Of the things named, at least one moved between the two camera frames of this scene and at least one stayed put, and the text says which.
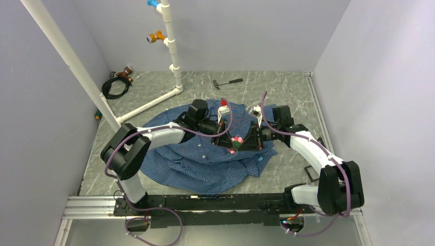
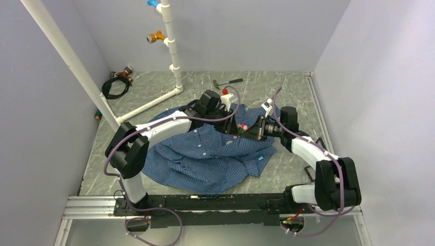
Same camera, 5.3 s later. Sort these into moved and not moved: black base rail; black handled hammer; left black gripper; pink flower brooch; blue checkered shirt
Moved: pink flower brooch; left black gripper
Not moved: black base rail; blue checkered shirt; black handled hammer
